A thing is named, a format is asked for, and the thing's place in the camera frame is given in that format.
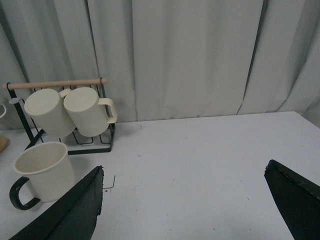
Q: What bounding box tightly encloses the left cream ribbed mug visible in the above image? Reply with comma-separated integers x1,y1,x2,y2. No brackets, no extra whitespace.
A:
24,88,76,138

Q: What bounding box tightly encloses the black wire cup rack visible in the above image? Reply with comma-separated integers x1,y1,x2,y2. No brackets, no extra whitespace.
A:
1,77,116,155

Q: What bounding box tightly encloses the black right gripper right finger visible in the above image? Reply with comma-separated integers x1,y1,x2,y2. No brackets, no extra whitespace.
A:
264,159,320,240

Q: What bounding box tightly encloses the cream ribbed mug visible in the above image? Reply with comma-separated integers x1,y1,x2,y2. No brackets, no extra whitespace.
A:
24,88,76,138
63,87,118,137

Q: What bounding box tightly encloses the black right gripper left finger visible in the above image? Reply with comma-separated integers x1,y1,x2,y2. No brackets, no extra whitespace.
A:
11,166,104,240

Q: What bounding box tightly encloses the cream mug black handle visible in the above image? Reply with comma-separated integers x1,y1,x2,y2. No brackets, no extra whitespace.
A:
9,141,76,211

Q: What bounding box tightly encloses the wooden mug tree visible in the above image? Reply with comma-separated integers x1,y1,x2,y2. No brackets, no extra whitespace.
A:
0,135,10,153

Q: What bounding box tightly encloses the white hanging mug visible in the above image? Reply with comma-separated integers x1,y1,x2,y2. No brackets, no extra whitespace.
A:
0,103,7,118

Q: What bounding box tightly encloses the grey curtain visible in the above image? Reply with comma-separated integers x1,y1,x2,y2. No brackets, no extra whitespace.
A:
0,0,320,126

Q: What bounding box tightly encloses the right cream ribbed mug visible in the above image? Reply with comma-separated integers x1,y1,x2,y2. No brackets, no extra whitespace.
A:
63,87,118,137

